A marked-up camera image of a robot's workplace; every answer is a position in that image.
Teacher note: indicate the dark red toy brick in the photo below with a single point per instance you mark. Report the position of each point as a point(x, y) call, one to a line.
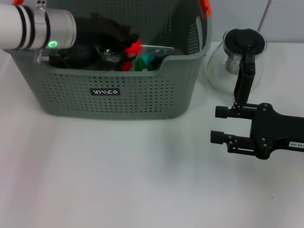
point(127, 66)

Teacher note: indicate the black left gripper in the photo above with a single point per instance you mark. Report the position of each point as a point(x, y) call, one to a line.
point(99, 28)

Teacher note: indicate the small green toy brick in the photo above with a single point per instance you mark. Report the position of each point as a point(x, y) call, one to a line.
point(139, 64)

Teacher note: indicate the white and silver left arm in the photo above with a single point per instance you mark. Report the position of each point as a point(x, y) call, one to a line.
point(28, 26)

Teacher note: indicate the teal square toy brick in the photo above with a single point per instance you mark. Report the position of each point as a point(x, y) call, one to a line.
point(147, 58)

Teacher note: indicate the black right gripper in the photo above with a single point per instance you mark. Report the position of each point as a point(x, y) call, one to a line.
point(266, 130)

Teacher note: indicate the large red sloped brick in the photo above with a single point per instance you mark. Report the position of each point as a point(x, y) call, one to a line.
point(134, 48)

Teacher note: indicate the grey-green perforated storage bin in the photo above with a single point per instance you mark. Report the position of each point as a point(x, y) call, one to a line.
point(142, 95)

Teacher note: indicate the dark clay teapot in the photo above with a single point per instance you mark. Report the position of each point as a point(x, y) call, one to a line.
point(80, 55)

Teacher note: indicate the glass teacup with black base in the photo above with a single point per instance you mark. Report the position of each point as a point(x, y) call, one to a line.
point(158, 62)
point(109, 67)
point(164, 52)
point(109, 53)

